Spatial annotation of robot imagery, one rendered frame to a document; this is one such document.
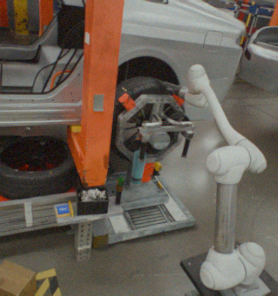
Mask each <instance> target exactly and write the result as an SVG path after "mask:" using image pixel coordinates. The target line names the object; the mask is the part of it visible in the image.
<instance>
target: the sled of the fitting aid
mask: <svg viewBox="0 0 278 296"><path fill-rule="evenodd" d="M150 179H151V181H152V182H153V183H154V185H155V186H156V188H157V189H158V191H159V193H158V195H156V196H148V197H142V198H137V199H129V200H123V201H120V206H121V208H122V209H123V211H124V210H131V209H134V208H141V207H148V206H154V205H158V204H165V203H168V201H169V195H168V194H167V192H166V191H165V190H164V188H163V187H162V184H161V183H160V182H159V181H158V180H157V179H156V177H155V176H152V177H151V178H150Z"/></svg>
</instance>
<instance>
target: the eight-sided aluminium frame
mask: <svg viewBox="0 0 278 296"><path fill-rule="evenodd" d="M134 103H135V104H136V106H135V107H134V108H133V109H132V110H131V111H128V110H127V109H126V110H125V111H124V112H122V113H121V114H120V115H119V116H118V119H117V131H116V140H115V145H116V146H117V148H118V149H119V150H120V151H121V152H122V153H123V154H124V155H125V156H126V157H128V158H129V159H130V160H131V161H132V163H133V160H134V155H133V154H132V153H131V152H130V151H129V150H128V149H127V148H126V147H125V146H124V145H123V140H124V132H125V126H126V121H127V120H128V119H129V118H130V117H132V116H133V115H134V114H135V113H136V112H137V111H139V110H140V109H141V108H142V107H143V106H144V105H145V104H146V103H169V104H170V105H171V107H172V108H173V109H174V110H175V112H176V111H179V110H181V111H182V109H181V108H180V106H179V104H178V103H177V102H176V100H175V99H174V98H173V97H172V96H171V95H141V96H140V97H138V99H137V100H136V101H134ZM183 118H184V117H182V118H179V119H178V122H182V119H183ZM182 137H183V135H182V134H181V131H178V132H175V135H174V138H173V139H172V140H171V141H170V142H169V144H168V146H167V147H165V148H164V149H161V150H160V151H159V152H158V153H157V154H148V155H146V160H145V163H153V162H160V161H162V160H163V159H164V158H165V157H166V156H167V155H169V154H170V153H171V152H172V151H173V150H174V149H175V148H176V147H178V146H179V145H180V144H181V142H182Z"/></svg>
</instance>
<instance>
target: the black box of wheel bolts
mask: <svg viewBox="0 0 278 296"><path fill-rule="evenodd" d="M109 201H110V200H109V196H108V192H107V188H106V187H92V188H77V189H76V210H77V216H88V215H96V214H108V208H109Z"/></svg>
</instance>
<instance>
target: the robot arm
mask: <svg viewBox="0 0 278 296"><path fill-rule="evenodd" d="M154 83H156V84H158V85H160V86H161V87H162V88H164V89H166V90H170V91H172V92H174V95H175V96H178V97H179V98H180V99H182V100H184V101H186V102H188V103H189V104H190V105H193V106H195V107H198V108H203V109H204V108H206V107H207V106H208V105H209V107H210V108H211V111H212V113H213V116H214V118H215V120H216V123H217V125H218V127H219V129H220V131H221V132H222V134H223V136H224V137H225V139H226V141H227V142H228V144H229V145H230V146H226V147H221V148H218V149H216V150H214V151H212V152H211V153H210V154H209V155H208V157H207V160H206V166H207V168H208V170H209V171H210V172H211V173H212V174H213V176H214V179H215V181H216V182H217V187H216V213H215V241H214V246H213V247H211V248H210V249H209V253H208V255H207V257H206V260H205V262H203V264H202V266H201V269H200V276H201V280H202V282H203V283H204V284H205V285H206V286H207V287H208V288H211V289H213V290H225V289H227V288H230V287H232V289H233V291H234V293H235V295H236V296H240V295H241V294H243V293H245V292H248V291H251V290H254V289H259V288H260V285H259V284H258V283H257V282H256V281H255V280H256V279H257V278H258V276H259V275H260V273H261V272H262V270H263V268H264V266H265V262H266V256H265V253H264V251H263V249H262V248H261V247H260V246H259V245H257V244H256V243H251V242H248V243H244V244H241V245H240V246H239V248H237V249H235V250H234V239H235V219H236V199H237V187H238V182H239V181H240V179H241V177H242V174H243V172H244V171H250V172H251V173H255V174H256V173H260V172H262V171H263V170H264V169H265V168H266V160H265V158H264V156H263V155H262V153H261V152H260V150H259V149H258V148H257V147H256V146H255V145H254V144H253V143H251V142H250V141H248V139H246V138H245V137H243V136H242V135H240V134H239V133H238V132H236V131H235V130H233V128H232V127H231V126H230V124H229V122H228V121H227V119H226V116H225V114H224V112H223V110H222V108H221V106H220V104H219V102H218V100H217V98H216V96H215V94H214V92H213V90H212V89H211V87H210V86H209V79H208V77H207V75H206V74H205V69H204V68H203V67H202V66H201V65H194V66H192V67H191V68H190V69H189V71H188V75H187V85H188V87H186V86H181V85H178V86H177V85H173V84H171V83H168V82H163V81H161V80H159V79H155V82H154Z"/></svg>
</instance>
